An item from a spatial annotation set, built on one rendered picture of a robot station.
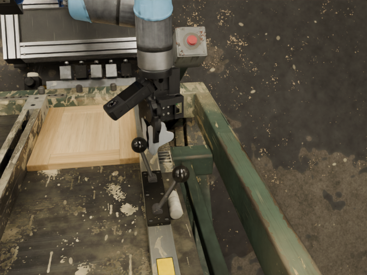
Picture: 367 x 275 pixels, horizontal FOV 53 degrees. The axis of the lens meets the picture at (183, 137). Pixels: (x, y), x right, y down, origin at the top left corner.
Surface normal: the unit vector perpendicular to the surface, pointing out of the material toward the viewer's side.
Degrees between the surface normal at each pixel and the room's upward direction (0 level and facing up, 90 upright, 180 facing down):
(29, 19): 0
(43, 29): 0
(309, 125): 0
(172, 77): 37
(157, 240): 57
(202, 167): 33
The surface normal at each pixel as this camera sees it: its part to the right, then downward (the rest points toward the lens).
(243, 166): 0.00, -0.88
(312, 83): 0.14, -0.08
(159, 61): 0.32, 0.45
